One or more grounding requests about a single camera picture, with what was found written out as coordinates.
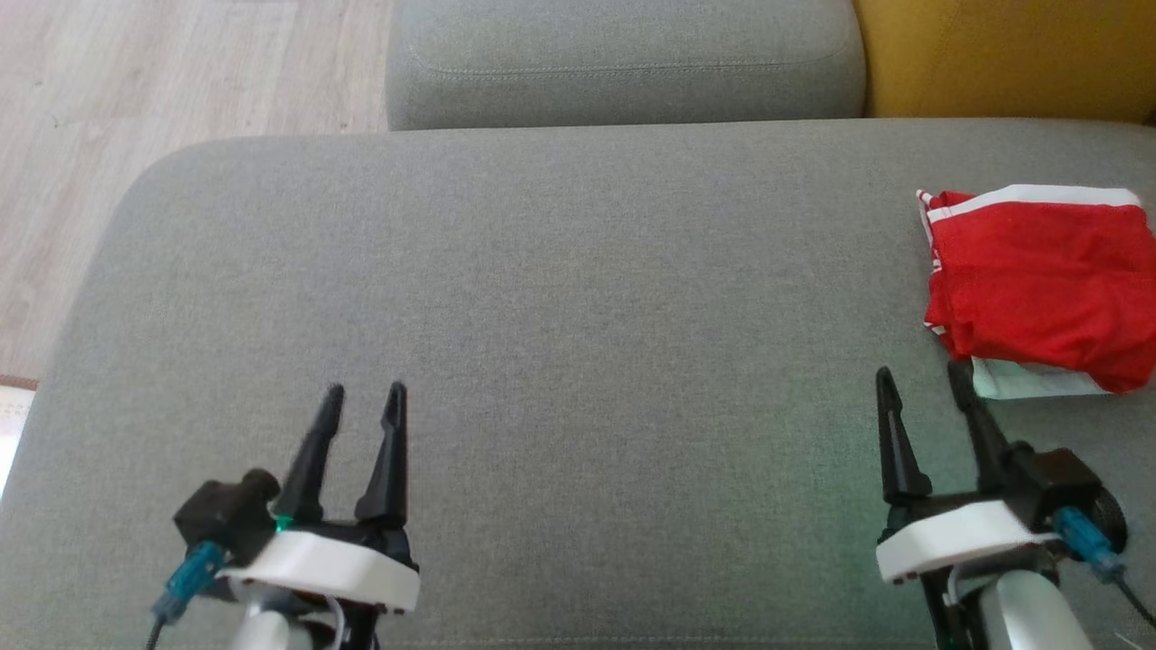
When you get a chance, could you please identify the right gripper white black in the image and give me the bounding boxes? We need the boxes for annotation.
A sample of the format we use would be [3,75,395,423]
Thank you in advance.
[874,359,1067,650]

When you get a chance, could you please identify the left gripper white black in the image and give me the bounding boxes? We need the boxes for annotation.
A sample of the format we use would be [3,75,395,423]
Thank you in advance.
[215,381,422,650]

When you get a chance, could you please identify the red Bulls jersey white sleeves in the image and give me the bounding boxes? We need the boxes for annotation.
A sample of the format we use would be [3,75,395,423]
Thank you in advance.
[916,188,1114,401]

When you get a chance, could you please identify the red shorts with white stripe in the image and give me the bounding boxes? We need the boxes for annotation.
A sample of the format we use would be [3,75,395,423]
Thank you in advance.
[921,184,1156,395]

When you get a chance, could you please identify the grey fabric sofa seat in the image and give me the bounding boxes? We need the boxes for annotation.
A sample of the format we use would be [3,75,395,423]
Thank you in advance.
[0,117,1156,650]

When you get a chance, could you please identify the white rug with brown edge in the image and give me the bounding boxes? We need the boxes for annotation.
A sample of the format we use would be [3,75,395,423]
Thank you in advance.
[0,374,40,499]

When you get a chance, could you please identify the yellow sofa cushion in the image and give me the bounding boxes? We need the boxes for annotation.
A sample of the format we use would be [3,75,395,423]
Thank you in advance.
[853,0,1156,125]

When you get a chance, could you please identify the grey sofa back cushion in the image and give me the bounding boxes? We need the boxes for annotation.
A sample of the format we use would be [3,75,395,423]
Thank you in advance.
[386,0,868,133]

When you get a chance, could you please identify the right camera cable teal plug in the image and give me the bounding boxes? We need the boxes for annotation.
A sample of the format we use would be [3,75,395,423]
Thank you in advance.
[1052,507,1156,630]

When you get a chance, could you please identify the camera cable teal plug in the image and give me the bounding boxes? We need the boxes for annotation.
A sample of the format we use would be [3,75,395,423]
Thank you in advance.
[144,540,228,650]
[1052,507,1156,630]

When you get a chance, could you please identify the left camera cable teal plug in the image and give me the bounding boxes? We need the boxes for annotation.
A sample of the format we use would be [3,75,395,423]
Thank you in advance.
[144,540,228,650]

